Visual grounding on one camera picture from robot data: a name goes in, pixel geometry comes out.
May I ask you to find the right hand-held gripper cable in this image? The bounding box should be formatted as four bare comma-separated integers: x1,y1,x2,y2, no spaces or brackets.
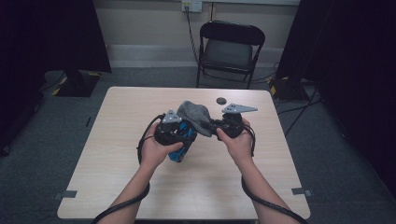
240,121,310,224

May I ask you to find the grey tape strip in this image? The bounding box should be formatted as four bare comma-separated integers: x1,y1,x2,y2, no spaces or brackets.
290,187,314,198
52,189,78,201

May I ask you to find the blue toy car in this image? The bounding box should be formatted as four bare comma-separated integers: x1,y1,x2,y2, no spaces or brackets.
167,120,199,163

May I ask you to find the person's left hand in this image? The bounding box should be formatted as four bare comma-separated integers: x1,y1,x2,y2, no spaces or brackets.
140,121,185,171

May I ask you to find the hand-held gripper cable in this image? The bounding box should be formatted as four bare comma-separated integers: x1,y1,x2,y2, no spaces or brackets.
91,113,166,224
240,121,310,224

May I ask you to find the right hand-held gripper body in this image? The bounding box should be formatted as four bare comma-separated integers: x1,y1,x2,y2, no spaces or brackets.
220,103,260,140

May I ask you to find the dark curtain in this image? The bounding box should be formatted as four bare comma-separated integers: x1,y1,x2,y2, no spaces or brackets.
0,0,112,157
275,0,396,200

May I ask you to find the grey cloth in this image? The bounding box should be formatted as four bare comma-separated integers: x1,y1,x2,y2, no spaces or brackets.
176,100,215,138

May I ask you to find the white wall socket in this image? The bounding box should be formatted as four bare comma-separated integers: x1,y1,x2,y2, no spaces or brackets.
181,0,204,14

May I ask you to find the black floor cable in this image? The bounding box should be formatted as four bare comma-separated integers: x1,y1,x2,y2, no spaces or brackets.
284,83,320,138
202,62,280,85
276,97,322,116

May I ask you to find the black stand base yellow tape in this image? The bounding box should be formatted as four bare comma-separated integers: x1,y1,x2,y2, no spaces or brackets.
50,69,103,98
268,76,310,103

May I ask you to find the black folding chair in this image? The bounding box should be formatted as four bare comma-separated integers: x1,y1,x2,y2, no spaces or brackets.
195,20,266,91

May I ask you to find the person's right hand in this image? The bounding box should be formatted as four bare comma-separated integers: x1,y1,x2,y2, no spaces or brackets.
216,117,255,168

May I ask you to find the black socket power cable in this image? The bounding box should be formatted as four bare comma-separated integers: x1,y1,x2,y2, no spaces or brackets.
185,7,201,65

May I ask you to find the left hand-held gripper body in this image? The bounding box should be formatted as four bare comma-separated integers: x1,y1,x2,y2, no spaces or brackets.
153,108,184,147

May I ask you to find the left hand-held gripper cable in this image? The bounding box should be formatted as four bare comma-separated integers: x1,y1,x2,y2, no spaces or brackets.
91,113,166,224

